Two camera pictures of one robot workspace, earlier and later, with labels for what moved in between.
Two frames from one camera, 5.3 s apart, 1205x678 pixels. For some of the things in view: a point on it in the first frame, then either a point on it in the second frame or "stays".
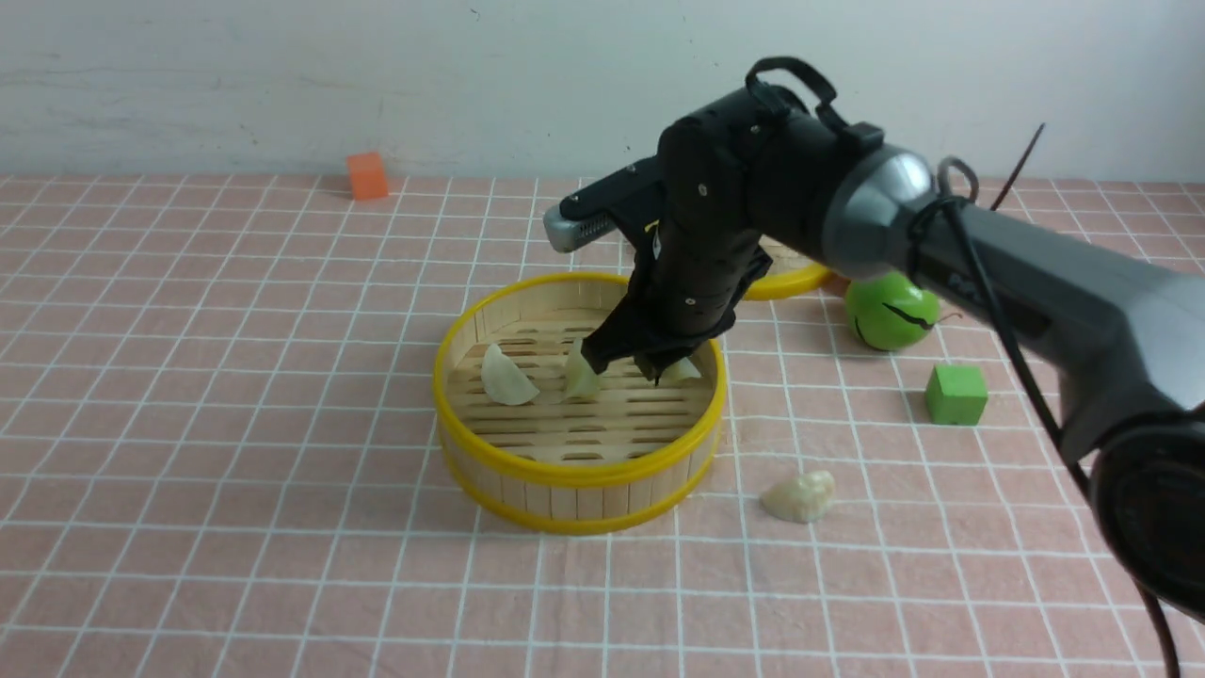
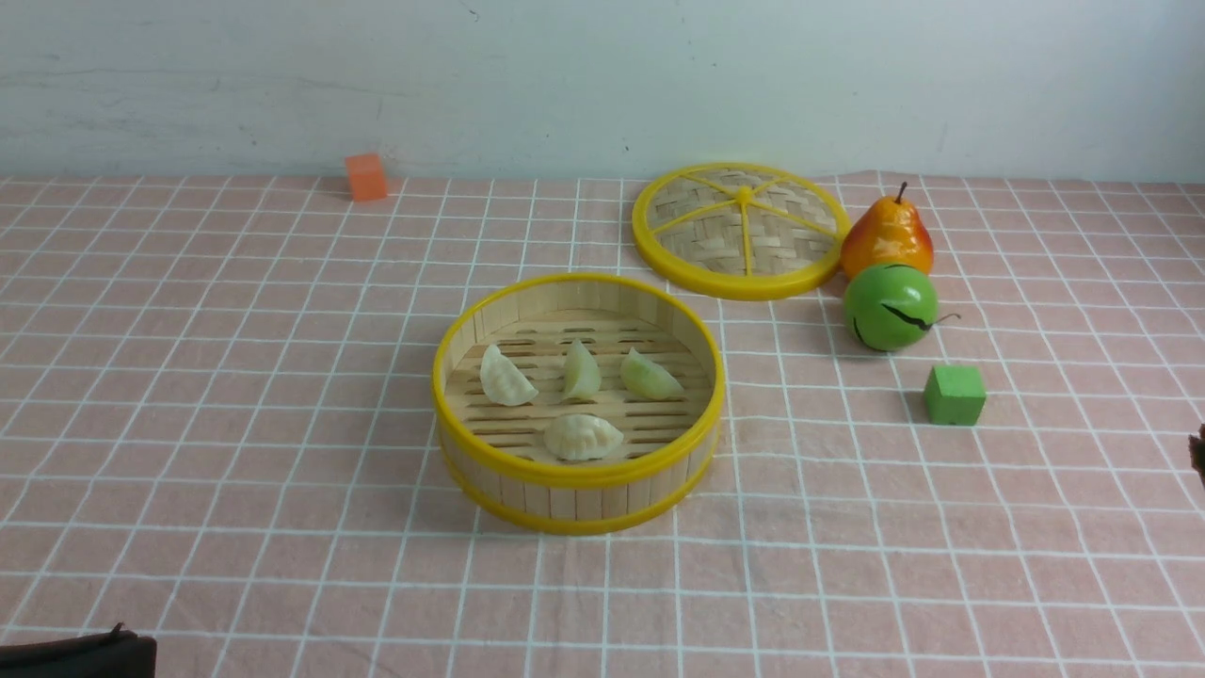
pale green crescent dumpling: (582, 381) stays
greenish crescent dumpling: (679, 370) -> (649, 378)
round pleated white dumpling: (800, 499) -> (582, 436)
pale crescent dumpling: (503, 380) stays
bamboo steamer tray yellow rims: (520, 451) stays
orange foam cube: (367, 175) stays
